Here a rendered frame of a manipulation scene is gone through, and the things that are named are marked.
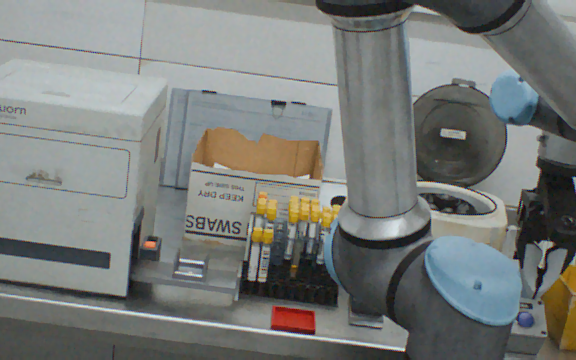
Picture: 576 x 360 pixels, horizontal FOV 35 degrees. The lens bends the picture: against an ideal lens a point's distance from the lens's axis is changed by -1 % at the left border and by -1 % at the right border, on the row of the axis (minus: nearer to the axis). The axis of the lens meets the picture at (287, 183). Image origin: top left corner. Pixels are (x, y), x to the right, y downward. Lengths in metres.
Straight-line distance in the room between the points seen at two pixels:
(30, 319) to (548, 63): 0.86
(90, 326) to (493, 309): 0.65
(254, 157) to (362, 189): 0.87
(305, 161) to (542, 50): 1.01
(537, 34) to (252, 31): 1.06
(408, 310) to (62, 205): 0.58
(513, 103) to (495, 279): 0.28
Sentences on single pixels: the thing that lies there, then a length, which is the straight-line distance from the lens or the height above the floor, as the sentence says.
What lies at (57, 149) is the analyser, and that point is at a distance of 1.40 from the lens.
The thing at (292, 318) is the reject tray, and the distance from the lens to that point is 1.46.
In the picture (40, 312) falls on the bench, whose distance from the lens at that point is 1.46.
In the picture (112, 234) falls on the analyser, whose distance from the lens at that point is 1.42.
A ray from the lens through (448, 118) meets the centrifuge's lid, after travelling 1.99.
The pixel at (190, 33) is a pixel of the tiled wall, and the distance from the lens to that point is 1.98.
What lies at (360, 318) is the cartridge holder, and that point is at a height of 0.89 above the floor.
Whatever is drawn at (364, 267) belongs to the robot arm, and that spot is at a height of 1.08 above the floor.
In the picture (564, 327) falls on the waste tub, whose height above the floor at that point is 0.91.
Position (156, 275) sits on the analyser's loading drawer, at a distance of 1.46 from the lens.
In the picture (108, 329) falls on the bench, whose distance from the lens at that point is 1.44.
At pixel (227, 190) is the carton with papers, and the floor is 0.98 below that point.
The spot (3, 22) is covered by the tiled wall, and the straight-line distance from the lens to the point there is 2.06.
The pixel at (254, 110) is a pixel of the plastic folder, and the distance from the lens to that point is 1.98.
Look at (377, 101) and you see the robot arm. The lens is 1.04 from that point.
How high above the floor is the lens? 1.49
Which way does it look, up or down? 17 degrees down
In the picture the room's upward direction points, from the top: 8 degrees clockwise
